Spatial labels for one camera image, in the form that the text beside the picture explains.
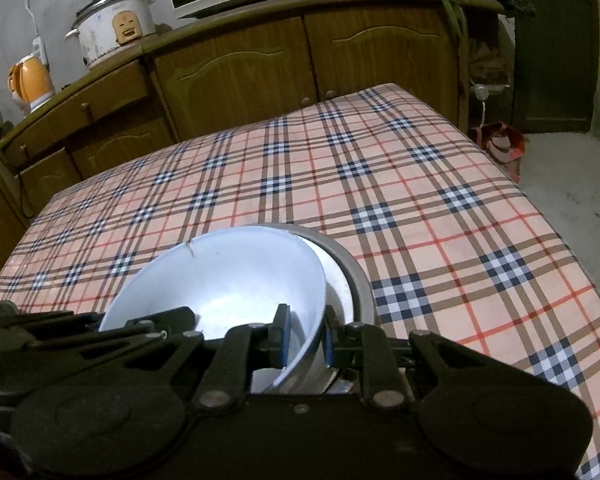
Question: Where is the small white bowl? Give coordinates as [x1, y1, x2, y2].
[252, 237, 355, 395]

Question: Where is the white rice cooker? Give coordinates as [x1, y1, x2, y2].
[65, 0, 157, 70]

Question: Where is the white power cable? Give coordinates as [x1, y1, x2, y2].
[19, 0, 42, 41]

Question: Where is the steel bowl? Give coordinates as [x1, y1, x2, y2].
[240, 222, 381, 396]

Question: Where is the green door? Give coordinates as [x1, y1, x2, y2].
[509, 0, 600, 135]

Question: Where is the plaid tablecloth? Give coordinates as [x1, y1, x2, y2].
[0, 82, 600, 480]

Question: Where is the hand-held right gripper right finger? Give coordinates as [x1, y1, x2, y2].
[324, 306, 552, 410]

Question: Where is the orange electric kettle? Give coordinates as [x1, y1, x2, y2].
[7, 55, 56, 115]

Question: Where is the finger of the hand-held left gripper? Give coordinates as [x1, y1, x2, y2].
[99, 306, 201, 334]
[34, 329, 169, 362]

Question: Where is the wooden kitchen cabinet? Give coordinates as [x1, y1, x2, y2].
[0, 0, 506, 241]

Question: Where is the large white bowl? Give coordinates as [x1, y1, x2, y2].
[99, 225, 329, 393]

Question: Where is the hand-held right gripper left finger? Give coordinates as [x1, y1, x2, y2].
[105, 303, 292, 410]

